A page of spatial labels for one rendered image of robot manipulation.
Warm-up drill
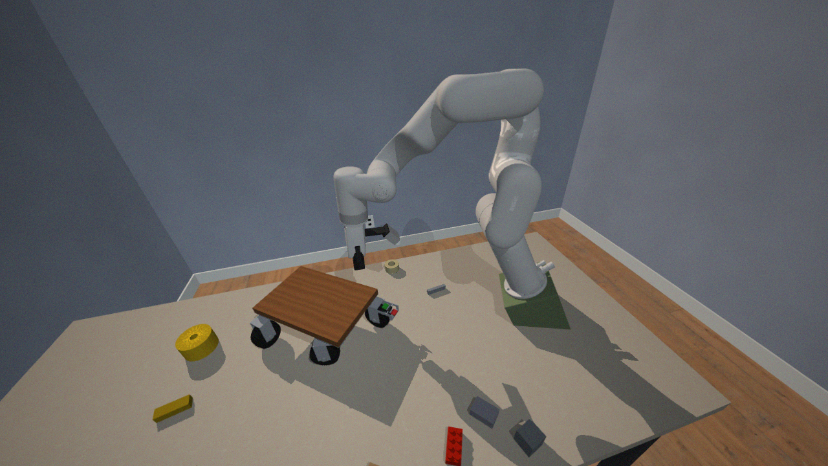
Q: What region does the yellow roll with center hole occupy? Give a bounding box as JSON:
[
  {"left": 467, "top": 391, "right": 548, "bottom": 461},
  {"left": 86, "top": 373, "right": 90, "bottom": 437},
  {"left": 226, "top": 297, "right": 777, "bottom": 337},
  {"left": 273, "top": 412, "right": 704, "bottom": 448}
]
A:
[{"left": 175, "top": 324, "right": 219, "bottom": 361}]

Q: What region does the yellow rectangular bar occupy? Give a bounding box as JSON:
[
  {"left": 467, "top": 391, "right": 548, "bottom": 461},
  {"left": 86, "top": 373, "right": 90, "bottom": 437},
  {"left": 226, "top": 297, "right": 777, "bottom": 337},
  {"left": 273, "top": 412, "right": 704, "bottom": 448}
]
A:
[{"left": 153, "top": 394, "right": 193, "bottom": 423}]

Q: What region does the beige roll of masking tape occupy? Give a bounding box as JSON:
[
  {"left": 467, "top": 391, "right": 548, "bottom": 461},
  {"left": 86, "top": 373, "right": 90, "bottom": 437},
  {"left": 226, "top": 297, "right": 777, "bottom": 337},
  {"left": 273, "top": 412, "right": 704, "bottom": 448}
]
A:
[{"left": 385, "top": 260, "right": 399, "bottom": 274}]

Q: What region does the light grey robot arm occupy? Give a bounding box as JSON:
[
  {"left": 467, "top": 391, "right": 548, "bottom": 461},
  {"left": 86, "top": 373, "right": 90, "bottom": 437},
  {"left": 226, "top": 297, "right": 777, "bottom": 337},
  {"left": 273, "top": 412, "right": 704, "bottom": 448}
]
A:
[{"left": 334, "top": 69, "right": 555, "bottom": 299}]

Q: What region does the red toy building brick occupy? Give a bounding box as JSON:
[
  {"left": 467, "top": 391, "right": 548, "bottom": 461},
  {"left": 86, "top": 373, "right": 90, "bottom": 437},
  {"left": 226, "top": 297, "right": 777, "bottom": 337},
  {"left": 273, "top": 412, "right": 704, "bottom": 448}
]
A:
[{"left": 446, "top": 427, "right": 463, "bottom": 466}]

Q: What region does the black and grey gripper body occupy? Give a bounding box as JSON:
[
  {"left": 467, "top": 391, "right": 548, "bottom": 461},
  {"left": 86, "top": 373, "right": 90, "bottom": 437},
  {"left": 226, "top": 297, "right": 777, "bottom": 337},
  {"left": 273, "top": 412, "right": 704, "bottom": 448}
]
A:
[{"left": 340, "top": 218, "right": 368, "bottom": 259}]

